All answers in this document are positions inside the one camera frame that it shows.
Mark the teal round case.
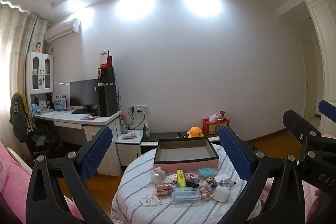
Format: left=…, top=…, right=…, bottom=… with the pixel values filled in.
left=198, top=168, right=216, bottom=180

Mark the black computer tower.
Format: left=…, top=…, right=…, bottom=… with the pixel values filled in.
left=98, top=84, right=118, bottom=117

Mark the colourful tape roll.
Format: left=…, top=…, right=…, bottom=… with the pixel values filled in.
left=184, top=172, right=199, bottom=183

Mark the light blue mask packet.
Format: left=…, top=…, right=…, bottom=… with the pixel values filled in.
left=172, top=187, right=201, bottom=204

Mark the colourful snack bag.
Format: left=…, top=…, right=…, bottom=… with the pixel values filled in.
left=142, top=120, right=151, bottom=139

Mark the black power cable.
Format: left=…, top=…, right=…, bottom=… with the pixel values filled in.
left=127, top=107, right=138, bottom=131

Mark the beige curtain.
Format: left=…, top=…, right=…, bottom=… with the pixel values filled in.
left=0, top=1, right=45, bottom=135

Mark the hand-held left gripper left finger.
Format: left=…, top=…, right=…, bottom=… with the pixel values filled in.
left=26, top=126, right=113, bottom=224

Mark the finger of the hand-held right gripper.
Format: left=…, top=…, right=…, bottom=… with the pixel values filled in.
left=318, top=100, right=336, bottom=119
left=283, top=109, right=322, bottom=146

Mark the white charger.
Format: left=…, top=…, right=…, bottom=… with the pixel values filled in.
left=214, top=185, right=231, bottom=203

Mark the white desk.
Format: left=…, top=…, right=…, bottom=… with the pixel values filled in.
left=34, top=110, right=122, bottom=174

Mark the small glass bottle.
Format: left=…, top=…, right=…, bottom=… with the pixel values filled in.
left=219, top=178, right=237, bottom=188

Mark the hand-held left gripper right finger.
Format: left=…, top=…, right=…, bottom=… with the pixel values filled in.
left=219, top=126, right=306, bottom=224

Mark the rose gold tube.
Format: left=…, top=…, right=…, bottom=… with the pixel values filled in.
left=155, top=183, right=173, bottom=196

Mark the white glass-door cabinet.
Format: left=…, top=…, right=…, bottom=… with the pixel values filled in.
left=26, top=51, right=54, bottom=111

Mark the black speaker box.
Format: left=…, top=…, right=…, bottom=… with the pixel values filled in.
left=98, top=67, right=115, bottom=85

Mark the white striped quilt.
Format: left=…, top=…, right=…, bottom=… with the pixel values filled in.
left=110, top=144, right=263, bottom=224

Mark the red-capped water bottle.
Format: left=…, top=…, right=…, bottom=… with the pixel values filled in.
left=120, top=114, right=129, bottom=134

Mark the red storage box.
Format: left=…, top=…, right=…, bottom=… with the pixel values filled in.
left=202, top=118, right=230, bottom=135

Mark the black computer monitor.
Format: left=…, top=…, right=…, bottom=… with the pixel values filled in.
left=70, top=79, right=100, bottom=112

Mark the white desk calendar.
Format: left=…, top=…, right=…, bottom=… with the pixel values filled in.
left=100, top=50, right=109, bottom=67

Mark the white round night light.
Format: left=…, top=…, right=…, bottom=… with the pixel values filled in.
left=150, top=167, right=166, bottom=184

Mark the pink blanket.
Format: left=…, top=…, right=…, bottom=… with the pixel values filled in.
left=0, top=140, right=82, bottom=224

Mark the white air conditioner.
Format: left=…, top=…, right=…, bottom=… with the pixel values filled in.
left=45, top=18, right=81, bottom=43

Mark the yellow plush duck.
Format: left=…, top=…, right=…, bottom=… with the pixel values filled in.
left=187, top=126, right=205, bottom=138

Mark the yellow highlighter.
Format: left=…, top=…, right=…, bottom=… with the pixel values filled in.
left=176, top=170, right=187, bottom=187

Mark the pink box with black rim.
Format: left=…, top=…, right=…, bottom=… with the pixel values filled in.
left=154, top=138, right=219, bottom=172

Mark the white nightstand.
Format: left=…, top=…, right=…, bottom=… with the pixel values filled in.
left=115, top=131, right=143, bottom=169

